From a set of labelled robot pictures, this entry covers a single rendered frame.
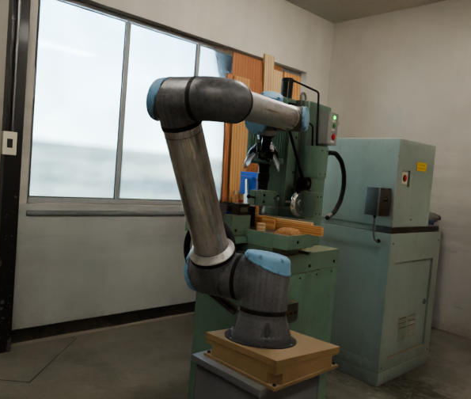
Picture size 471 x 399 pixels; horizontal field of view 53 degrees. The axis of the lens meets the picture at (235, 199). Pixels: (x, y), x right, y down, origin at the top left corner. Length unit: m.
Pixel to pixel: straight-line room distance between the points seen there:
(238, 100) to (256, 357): 0.72
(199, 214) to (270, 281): 0.30
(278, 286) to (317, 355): 0.23
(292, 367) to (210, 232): 0.46
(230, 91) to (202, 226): 0.43
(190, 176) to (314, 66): 3.56
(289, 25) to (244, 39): 0.59
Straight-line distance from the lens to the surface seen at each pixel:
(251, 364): 1.45
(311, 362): 1.51
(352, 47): 4.91
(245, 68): 4.02
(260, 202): 2.19
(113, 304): 3.49
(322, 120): 2.42
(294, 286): 2.18
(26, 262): 3.15
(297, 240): 2.03
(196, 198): 1.38
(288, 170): 2.29
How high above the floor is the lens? 1.13
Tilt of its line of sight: 3 degrees down
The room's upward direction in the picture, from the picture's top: 5 degrees clockwise
